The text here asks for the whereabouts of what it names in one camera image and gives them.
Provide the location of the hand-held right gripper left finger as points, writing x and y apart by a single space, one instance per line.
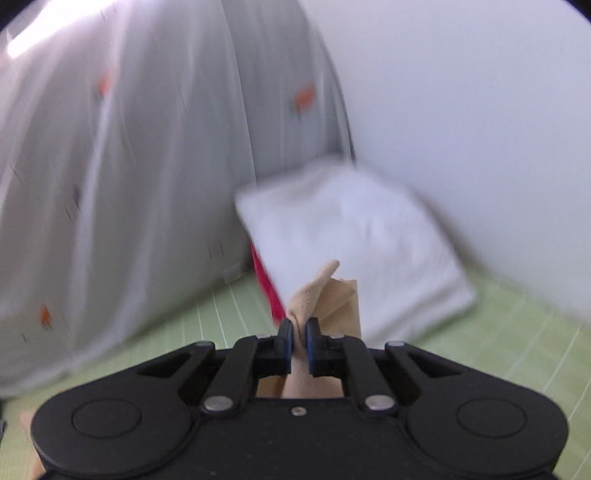
287 341

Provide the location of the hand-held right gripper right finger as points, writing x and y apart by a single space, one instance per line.
311 342

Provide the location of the red cloth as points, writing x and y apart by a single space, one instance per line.
270 286

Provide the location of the white pillow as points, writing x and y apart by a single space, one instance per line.
355 240

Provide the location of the green bed mat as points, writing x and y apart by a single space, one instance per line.
508 332

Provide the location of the grey printed curtain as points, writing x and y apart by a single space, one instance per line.
138 184

